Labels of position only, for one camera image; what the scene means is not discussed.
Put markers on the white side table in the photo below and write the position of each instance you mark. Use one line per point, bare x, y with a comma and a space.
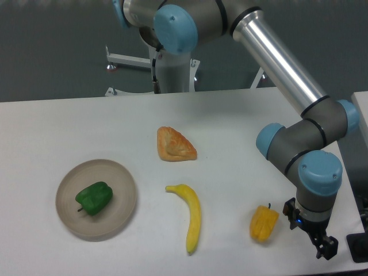
360, 110

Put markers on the triangular orange pastry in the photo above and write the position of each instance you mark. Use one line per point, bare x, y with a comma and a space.
172, 146

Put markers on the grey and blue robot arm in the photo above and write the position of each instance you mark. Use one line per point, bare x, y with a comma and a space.
173, 29

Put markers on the yellow banana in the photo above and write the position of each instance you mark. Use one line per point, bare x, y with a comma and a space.
190, 197

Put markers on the beige round plate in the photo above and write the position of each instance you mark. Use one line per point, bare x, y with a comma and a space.
110, 220

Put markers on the green bell pepper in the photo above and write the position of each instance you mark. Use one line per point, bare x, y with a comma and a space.
94, 198

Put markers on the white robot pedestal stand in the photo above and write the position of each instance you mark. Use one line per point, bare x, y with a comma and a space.
218, 64

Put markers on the yellow bell pepper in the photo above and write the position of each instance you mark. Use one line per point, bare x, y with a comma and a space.
263, 222

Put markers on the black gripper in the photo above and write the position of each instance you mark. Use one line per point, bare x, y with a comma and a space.
314, 223

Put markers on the black device at right edge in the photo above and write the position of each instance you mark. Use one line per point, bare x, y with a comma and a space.
357, 243

